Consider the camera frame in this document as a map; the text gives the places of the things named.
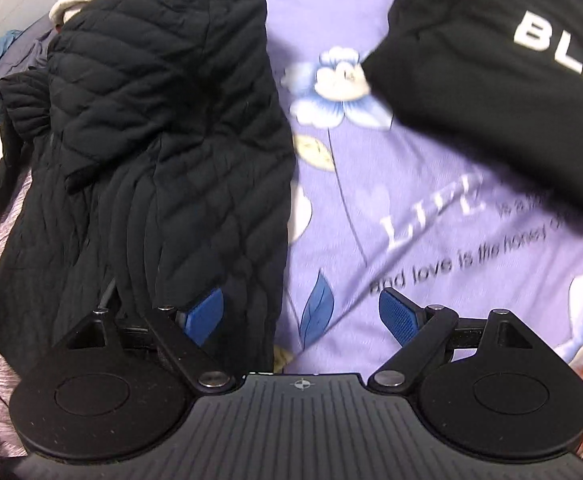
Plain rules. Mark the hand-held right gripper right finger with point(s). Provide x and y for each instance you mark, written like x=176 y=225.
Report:
x=396 y=316

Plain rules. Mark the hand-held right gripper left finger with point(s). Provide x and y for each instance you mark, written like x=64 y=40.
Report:
x=204 y=317

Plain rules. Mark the black quilted jacket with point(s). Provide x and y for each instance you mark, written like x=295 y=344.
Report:
x=171 y=135

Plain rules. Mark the purple floral bedsheet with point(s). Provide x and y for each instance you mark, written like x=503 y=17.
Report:
x=371 y=200

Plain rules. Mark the black sweatshirt white print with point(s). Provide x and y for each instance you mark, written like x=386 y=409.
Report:
x=471 y=85

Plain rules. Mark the grey cloth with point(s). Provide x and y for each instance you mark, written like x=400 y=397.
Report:
x=21 y=65

